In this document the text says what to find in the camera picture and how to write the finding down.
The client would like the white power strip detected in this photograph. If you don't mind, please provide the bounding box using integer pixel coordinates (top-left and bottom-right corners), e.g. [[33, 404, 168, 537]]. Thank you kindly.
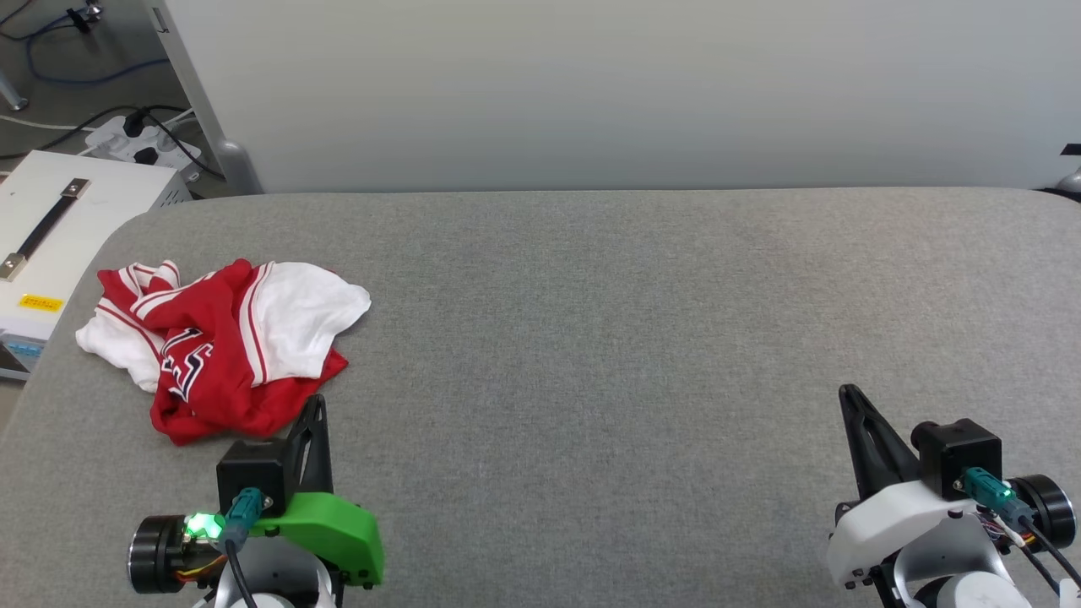
[[84, 114, 204, 182]]

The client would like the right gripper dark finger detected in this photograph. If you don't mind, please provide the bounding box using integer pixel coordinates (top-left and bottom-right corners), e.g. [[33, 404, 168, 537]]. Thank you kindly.
[[839, 384, 923, 501]]

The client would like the black strap handle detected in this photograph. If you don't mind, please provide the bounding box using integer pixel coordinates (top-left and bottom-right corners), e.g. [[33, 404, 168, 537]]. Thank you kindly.
[[0, 177, 92, 281]]

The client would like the blue floor cable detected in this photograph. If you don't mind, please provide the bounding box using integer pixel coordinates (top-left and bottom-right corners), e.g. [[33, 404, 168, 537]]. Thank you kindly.
[[24, 34, 170, 87]]

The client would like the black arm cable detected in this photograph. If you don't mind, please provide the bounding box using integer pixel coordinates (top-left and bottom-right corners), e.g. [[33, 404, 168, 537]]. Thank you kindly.
[[226, 540, 259, 608], [1018, 515, 1081, 589]]

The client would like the white equipment box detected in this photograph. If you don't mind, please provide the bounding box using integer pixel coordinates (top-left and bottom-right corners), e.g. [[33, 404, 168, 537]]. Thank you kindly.
[[0, 150, 193, 381]]

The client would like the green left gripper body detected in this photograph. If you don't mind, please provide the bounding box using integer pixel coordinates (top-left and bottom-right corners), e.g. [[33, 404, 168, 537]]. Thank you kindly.
[[250, 492, 385, 588]]

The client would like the white partition panel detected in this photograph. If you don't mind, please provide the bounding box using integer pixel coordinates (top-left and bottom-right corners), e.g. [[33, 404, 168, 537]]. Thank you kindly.
[[144, 0, 1081, 197]]

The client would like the black clamp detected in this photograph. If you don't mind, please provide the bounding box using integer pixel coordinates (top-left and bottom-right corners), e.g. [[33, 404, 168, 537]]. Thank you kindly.
[[66, 0, 104, 35]]

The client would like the teal right camera connector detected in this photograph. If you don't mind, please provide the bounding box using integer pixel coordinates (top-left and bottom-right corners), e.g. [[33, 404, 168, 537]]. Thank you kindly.
[[963, 467, 1033, 529]]

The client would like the black power cable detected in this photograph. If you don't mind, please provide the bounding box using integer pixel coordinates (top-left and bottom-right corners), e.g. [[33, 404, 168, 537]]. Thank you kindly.
[[139, 114, 227, 180], [0, 103, 195, 161]]

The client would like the teal camera connector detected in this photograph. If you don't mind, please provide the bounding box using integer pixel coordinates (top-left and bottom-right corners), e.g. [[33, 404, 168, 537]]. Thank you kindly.
[[221, 487, 269, 550], [963, 467, 1033, 529]]

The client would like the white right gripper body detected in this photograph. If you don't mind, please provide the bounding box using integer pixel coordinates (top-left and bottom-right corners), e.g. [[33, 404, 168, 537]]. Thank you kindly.
[[826, 477, 985, 588]]

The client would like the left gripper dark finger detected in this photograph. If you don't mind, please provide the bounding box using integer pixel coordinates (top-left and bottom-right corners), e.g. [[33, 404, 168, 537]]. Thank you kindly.
[[285, 394, 330, 501]]

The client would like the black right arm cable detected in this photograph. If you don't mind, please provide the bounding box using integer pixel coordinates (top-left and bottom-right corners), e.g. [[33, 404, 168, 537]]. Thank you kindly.
[[1018, 515, 1081, 589]]

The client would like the teal left camera connector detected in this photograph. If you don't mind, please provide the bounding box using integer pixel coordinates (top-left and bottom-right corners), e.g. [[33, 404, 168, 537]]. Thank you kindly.
[[221, 487, 269, 550]]

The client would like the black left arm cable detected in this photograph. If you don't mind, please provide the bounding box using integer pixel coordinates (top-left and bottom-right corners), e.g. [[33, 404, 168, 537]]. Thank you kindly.
[[226, 540, 259, 608]]

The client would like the red and white Bulls jersey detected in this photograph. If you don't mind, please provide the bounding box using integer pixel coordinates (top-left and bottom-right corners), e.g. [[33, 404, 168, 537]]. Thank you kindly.
[[75, 258, 372, 446]]

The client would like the grey metal stand leg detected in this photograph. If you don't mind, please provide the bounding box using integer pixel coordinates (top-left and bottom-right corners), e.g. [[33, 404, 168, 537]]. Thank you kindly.
[[0, 68, 30, 112]]

